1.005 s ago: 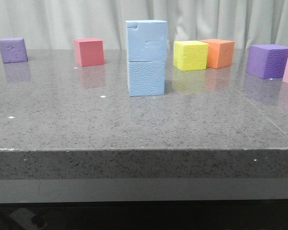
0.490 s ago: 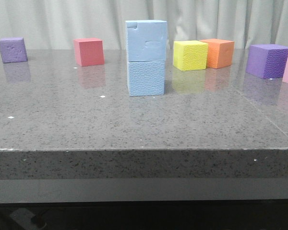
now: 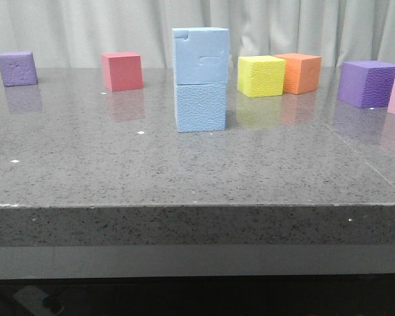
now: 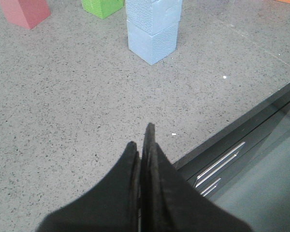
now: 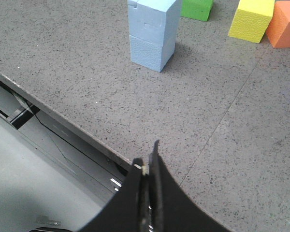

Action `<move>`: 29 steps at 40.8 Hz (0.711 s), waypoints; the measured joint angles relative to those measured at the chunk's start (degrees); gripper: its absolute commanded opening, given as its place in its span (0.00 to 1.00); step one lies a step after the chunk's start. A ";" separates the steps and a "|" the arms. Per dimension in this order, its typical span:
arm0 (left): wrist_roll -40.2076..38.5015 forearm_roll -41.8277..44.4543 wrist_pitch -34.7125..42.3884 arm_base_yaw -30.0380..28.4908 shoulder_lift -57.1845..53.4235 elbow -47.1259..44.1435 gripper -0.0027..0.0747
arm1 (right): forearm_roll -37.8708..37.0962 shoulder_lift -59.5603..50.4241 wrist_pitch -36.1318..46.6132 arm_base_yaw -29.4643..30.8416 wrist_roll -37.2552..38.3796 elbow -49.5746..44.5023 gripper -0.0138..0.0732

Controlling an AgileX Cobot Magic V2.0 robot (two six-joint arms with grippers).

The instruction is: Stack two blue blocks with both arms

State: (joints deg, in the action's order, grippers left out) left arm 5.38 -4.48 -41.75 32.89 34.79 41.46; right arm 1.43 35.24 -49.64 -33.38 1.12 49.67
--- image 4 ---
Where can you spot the orange foam cube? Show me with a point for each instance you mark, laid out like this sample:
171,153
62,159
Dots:
284,1

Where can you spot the dark cabinet with handles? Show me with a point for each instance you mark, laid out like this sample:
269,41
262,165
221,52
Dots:
246,170

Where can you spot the light blue foam cube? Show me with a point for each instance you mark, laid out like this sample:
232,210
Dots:
152,16
152,48

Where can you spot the red foam cube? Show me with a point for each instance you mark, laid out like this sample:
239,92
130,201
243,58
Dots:
25,13

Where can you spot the green foam cube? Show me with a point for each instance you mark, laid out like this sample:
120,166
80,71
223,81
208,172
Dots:
102,8

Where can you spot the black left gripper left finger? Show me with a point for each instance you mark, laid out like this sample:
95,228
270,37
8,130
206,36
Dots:
110,206

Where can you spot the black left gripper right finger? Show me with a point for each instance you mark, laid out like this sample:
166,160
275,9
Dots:
170,204

